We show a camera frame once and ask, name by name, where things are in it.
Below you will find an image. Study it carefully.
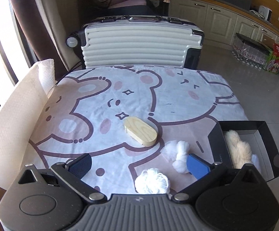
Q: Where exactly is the white yarn bundle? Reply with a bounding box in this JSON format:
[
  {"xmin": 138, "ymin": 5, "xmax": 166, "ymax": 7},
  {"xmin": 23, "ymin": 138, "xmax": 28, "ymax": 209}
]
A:
[{"xmin": 134, "ymin": 168, "xmax": 170, "ymax": 194}]

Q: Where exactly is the oval wooden block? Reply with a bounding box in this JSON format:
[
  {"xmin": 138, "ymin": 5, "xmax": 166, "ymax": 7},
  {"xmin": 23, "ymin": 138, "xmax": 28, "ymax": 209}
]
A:
[{"xmin": 124, "ymin": 116, "xmax": 158, "ymax": 147}]

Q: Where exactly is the black open box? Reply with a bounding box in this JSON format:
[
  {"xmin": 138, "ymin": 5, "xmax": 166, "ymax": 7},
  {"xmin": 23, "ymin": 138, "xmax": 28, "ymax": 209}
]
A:
[{"xmin": 203, "ymin": 120, "xmax": 279, "ymax": 182}]

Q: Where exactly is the cream fluffy fur item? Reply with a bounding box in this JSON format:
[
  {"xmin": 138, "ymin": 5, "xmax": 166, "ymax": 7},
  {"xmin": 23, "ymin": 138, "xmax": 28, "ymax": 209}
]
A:
[{"xmin": 224, "ymin": 130, "xmax": 252, "ymax": 169}]

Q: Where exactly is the bear print bed sheet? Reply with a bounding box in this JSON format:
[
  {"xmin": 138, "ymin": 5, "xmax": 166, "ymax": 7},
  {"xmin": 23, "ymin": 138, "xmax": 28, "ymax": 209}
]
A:
[{"xmin": 22, "ymin": 66, "xmax": 247, "ymax": 196}]

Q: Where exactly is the white paper towel sheet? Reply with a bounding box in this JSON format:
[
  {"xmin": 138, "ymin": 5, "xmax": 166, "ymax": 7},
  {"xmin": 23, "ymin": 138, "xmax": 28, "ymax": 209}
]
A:
[{"xmin": 0, "ymin": 59, "xmax": 55, "ymax": 189}]

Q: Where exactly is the red green cereal box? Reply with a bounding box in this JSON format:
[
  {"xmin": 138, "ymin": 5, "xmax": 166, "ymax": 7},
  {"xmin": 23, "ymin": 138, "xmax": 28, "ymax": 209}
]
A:
[{"xmin": 266, "ymin": 43, "xmax": 279, "ymax": 74}]

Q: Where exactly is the pack of water bottles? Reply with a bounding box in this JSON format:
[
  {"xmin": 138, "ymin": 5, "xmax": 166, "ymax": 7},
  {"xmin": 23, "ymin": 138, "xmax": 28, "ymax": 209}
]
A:
[{"xmin": 232, "ymin": 33, "xmax": 270, "ymax": 70}]

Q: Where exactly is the white ribbed suitcase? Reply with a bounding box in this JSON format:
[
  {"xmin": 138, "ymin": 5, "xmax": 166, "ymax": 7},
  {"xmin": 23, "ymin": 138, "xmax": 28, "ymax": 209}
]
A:
[{"xmin": 66, "ymin": 15, "xmax": 204, "ymax": 69}]

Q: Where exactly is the cream cabinet row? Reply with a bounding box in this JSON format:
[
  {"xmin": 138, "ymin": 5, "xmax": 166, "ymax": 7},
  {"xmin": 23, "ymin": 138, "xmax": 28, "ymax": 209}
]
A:
[{"xmin": 169, "ymin": 0, "xmax": 279, "ymax": 49}]

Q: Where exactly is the white small appliance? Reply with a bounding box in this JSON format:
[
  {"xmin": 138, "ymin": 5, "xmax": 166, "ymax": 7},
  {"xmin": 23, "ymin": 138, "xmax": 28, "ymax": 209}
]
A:
[{"xmin": 258, "ymin": 5, "xmax": 272, "ymax": 21}]

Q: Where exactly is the brown curtain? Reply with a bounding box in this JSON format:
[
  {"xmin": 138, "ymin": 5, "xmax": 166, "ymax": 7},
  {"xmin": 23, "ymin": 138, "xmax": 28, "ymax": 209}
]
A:
[{"xmin": 11, "ymin": 0, "xmax": 67, "ymax": 79}]

